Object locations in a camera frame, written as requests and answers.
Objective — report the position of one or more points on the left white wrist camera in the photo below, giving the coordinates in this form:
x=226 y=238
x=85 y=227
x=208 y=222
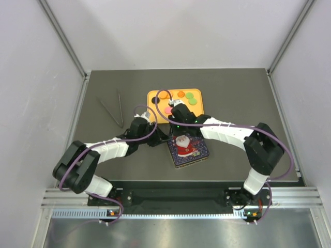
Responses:
x=144 y=115

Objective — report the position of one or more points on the gold cookie tin box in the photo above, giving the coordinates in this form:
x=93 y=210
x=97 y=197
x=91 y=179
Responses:
x=191 y=165

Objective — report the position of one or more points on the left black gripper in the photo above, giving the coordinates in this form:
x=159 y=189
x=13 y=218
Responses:
x=159 y=137

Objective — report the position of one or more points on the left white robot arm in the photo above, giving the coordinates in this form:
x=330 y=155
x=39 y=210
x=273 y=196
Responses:
x=76 y=168

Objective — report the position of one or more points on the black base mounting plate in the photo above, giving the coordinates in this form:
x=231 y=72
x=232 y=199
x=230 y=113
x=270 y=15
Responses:
x=181 y=196

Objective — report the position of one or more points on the orange plastic tray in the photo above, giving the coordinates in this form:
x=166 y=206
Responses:
x=197 y=109

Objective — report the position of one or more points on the round biscuit top left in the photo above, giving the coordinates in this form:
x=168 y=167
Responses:
x=163 y=95

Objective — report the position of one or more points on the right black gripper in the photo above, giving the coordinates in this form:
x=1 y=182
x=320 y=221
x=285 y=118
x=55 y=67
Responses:
x=175 y=133

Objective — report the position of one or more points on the green cookie lower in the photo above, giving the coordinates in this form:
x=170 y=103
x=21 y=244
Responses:
x=192 y=101

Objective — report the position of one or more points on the green cookie upper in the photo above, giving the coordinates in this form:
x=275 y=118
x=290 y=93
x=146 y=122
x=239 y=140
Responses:
x=189 y=95

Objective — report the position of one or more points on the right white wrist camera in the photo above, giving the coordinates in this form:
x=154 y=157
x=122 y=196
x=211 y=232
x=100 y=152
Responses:
x=174 y=103

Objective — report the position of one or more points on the orange swirl cookie upper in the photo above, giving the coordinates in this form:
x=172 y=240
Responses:
x=181 y=94

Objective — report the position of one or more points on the gold tin lid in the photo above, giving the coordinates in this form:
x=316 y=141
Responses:
x=186 y=150

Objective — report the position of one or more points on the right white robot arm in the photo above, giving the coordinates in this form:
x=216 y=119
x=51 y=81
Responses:
x=261 y=145

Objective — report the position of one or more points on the metal tongs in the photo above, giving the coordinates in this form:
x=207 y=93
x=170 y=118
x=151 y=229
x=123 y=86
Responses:
x=120 y=123

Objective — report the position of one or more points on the green cookie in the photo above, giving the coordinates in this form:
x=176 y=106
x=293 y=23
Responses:
x=192 y=101
x=189 y=95

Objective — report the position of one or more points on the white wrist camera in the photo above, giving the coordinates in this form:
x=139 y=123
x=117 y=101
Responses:
x=144 y=115
x=174 y=103

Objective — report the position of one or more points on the pink cookie lower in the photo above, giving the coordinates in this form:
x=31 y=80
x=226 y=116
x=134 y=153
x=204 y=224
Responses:
x=167 y=110

